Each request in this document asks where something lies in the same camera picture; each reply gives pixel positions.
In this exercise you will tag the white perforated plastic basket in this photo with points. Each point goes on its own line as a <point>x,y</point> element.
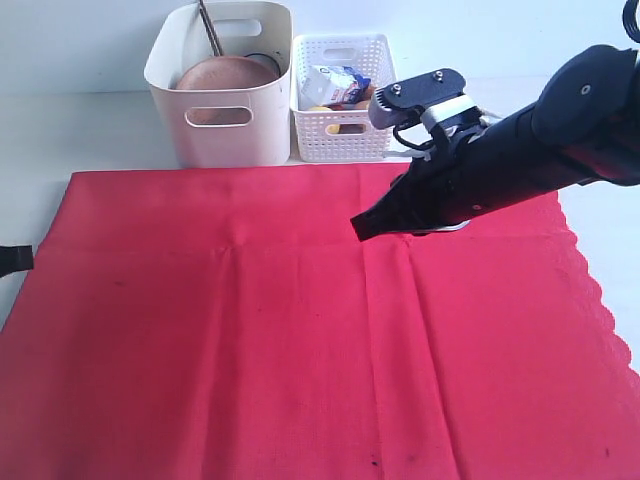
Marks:
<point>346,135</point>

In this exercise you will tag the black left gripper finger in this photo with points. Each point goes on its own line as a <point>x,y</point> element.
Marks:
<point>15,259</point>

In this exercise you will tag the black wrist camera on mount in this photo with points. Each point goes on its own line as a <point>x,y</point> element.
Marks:
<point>435,100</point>

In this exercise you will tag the cream plastic storage bin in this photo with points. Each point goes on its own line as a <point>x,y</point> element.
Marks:
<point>243,27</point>

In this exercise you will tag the dark wooden chopstick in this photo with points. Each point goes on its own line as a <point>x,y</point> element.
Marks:
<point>210,30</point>

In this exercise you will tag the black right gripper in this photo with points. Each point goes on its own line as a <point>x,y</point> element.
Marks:
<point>504,166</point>

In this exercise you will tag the blue and white milk carton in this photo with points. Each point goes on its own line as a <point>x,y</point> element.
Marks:
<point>326,85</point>

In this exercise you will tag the round brown wooden plate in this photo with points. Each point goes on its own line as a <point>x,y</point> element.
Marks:
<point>224,73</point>

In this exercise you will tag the red tablecloth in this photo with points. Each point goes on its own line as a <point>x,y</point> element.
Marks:
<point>227,324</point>

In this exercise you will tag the stainless steel cup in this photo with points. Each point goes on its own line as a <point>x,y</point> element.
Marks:
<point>267,61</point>

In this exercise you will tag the yellow lemon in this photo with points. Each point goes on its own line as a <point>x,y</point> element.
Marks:
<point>320,107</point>

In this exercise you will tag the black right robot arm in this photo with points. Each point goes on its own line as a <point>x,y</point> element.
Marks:
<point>583,128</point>

